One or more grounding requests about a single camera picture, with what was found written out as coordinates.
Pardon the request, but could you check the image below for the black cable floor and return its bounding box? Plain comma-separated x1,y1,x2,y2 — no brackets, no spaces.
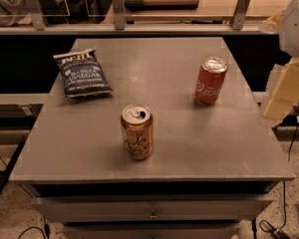
258,115,299,239
16,217,51,239

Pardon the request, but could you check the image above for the metal bracket right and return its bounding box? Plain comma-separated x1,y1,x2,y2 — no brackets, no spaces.
230,0,251,30

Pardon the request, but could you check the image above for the red Coca-Cola can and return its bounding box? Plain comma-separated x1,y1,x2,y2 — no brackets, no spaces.
195,57,228,105

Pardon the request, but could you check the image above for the black cable right floor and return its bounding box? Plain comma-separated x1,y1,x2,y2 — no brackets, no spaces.
258,115,299,239

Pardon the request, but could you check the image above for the black cable left floor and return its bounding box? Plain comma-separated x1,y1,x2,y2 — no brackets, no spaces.
16,217,51,239

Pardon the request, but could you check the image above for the metal bracket middle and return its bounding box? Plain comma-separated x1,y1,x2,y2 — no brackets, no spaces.
112,0,125,30

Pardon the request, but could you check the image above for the metal bracket left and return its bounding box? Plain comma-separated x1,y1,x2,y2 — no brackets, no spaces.
25,0,46,31

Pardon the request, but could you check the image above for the metal bracket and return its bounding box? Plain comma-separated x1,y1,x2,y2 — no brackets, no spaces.
112,0,125,30
230,0,251,30
25,0,46,31

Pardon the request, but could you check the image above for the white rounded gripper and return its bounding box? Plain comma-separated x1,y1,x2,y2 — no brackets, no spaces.
259,0,299,127

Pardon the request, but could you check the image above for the blue salt vinegar chip bag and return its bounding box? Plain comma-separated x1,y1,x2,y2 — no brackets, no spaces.
53,49,112,98

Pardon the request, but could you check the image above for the grey cabinet drawer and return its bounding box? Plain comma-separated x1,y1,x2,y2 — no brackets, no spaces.
33,195,271,223

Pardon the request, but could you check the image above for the orange LaCroix can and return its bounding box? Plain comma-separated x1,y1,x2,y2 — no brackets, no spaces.
121,104,152,160

